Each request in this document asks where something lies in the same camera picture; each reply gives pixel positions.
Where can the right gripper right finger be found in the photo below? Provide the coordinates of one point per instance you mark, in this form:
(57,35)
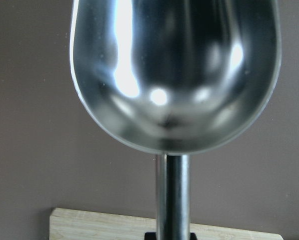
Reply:
(193,236)

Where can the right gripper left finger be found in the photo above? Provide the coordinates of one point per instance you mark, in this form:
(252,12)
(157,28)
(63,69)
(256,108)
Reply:
(150,236)

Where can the steel ice scoop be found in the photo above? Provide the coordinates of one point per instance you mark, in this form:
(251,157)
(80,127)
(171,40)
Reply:
(174,78)

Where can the wooden cutting board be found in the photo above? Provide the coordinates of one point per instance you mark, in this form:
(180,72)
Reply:
(70,224)

